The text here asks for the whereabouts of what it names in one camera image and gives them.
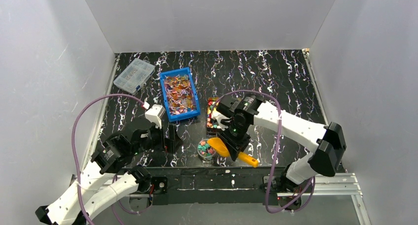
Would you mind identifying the dark tin of star candies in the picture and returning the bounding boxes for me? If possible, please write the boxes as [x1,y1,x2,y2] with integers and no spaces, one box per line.
[206,97,225,135]

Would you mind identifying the yellow plastic scoop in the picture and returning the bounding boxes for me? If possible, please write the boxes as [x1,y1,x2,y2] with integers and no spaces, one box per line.
[207,137,259,168]

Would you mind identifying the blue plastic candy bin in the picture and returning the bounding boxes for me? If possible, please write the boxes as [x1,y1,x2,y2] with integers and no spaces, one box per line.
[160,67,201,122]

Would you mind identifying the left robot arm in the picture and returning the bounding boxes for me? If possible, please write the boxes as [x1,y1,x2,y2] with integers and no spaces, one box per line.
[35,118,183,225]

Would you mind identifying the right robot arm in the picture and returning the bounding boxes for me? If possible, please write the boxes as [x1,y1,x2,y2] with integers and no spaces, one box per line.
[216,94,347,188]

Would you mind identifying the clear round plastic jar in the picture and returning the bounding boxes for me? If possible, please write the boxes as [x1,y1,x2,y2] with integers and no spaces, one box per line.
[197,139,216,160]

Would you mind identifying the clear compartment organizer box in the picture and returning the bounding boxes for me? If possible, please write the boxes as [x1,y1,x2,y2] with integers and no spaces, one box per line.
[113,58,155,95]

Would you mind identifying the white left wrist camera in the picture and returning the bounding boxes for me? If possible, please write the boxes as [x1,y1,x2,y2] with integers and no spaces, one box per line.
[145,104,166,129]

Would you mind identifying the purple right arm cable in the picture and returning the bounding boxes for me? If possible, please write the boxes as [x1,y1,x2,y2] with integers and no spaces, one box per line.
[212,90,316,214]

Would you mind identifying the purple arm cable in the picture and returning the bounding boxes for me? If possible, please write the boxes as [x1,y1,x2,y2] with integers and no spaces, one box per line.
[71,94,154,225]
[212,90,316,214]

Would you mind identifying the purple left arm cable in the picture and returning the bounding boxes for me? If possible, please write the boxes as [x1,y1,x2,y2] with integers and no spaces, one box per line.
[71,94,154,225]

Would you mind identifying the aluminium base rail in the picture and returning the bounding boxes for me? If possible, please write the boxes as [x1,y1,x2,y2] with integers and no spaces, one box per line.
[83,168,362,219]

